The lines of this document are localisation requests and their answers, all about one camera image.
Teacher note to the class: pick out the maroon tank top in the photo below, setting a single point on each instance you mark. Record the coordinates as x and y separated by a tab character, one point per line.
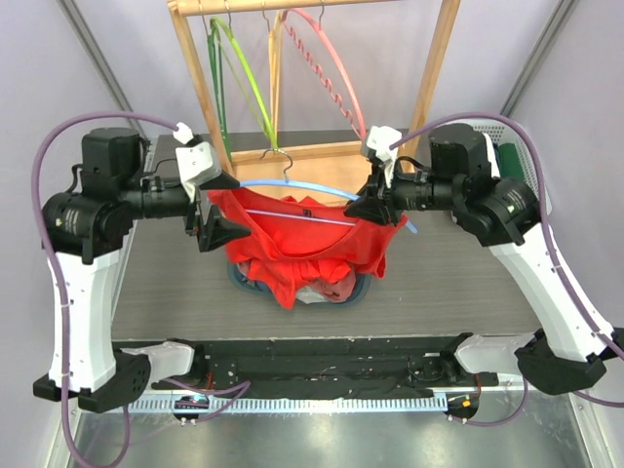
336	287

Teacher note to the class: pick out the folded green shirt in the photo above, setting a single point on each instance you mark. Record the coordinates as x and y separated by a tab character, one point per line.
508	161

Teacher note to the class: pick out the yellow hanger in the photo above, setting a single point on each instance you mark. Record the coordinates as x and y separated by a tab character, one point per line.
275	41

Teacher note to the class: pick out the grey tank top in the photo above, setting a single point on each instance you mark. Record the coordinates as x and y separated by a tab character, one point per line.
308	295

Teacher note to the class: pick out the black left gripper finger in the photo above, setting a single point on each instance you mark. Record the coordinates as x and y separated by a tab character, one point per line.
222	231
216	180

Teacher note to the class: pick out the white plastic basket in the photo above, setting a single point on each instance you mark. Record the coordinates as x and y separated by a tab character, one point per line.
511	132

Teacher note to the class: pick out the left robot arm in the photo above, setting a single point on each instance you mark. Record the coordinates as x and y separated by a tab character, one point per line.
87	230

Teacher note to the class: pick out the lime green hanger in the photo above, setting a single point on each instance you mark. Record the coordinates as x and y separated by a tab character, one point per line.
235	58

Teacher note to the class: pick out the aluminium frame post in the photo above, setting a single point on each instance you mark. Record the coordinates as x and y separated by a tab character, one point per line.
549	35
87	39

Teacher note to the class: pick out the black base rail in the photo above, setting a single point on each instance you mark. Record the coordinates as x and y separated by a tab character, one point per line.
334	368

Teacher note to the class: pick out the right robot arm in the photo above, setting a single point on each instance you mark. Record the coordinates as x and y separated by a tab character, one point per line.
508	217

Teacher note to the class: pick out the white slotted cable duct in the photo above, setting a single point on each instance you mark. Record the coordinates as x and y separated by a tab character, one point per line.
179	403

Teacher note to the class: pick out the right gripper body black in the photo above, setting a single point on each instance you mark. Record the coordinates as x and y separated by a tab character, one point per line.
384	193

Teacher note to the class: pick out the dark green hanger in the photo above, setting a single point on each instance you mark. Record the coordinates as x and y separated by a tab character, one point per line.
216	64

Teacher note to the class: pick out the red tank top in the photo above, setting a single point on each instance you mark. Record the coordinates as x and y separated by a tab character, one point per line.
303	243

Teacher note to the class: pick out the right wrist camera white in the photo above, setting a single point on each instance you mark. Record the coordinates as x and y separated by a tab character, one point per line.
376	149

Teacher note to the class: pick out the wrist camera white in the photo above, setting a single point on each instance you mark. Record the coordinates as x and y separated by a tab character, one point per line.
197	161
376	149

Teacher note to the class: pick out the folded white shirt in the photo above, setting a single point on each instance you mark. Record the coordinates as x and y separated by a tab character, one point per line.
491	156

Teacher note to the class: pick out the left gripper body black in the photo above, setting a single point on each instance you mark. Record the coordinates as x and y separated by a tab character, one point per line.
191	224

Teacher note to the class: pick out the teal plastic bin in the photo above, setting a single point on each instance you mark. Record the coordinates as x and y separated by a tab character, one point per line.
361	287

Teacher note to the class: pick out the aluminium frame post right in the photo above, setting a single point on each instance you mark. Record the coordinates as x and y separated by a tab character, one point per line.
549	35

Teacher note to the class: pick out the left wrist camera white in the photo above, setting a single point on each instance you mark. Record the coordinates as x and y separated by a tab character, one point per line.
197	161

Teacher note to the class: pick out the aluminium frame post left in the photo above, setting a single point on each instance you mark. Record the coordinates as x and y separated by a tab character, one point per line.
87	39

